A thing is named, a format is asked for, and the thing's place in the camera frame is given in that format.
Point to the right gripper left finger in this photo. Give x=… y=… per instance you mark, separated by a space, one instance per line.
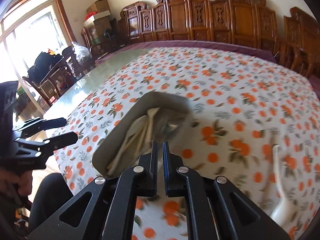
x=105 y=208

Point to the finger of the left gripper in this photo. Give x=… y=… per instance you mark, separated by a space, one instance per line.
x=33 y=126
x=50 y=143

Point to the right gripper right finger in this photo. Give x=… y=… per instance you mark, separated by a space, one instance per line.
x=215 y=208

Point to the rectangular metal tray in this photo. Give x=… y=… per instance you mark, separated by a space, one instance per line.
x=155 y=117

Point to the white plastic serving spoon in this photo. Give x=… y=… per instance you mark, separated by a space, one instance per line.
x=285 y=209

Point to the metal spoon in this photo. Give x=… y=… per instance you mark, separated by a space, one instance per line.
x=134 y=130

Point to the white plastic fork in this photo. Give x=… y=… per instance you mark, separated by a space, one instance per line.
x=144 y=139

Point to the metal fork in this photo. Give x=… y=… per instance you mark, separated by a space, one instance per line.
x=167 y=128

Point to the person's left hand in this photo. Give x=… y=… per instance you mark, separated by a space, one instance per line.
x=24 y=182

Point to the dark wooden side chair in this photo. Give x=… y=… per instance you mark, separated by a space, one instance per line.
x=61 y=77

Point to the black bag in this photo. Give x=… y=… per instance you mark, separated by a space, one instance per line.
x=43 y=64

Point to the clear plastic bag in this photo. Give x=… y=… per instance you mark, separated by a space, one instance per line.
x=82 y=53

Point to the orange print tablecloth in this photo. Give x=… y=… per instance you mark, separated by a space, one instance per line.
x=240 y=105

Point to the stacked cardboard boxes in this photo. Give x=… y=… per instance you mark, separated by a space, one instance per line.
x=97 y=18

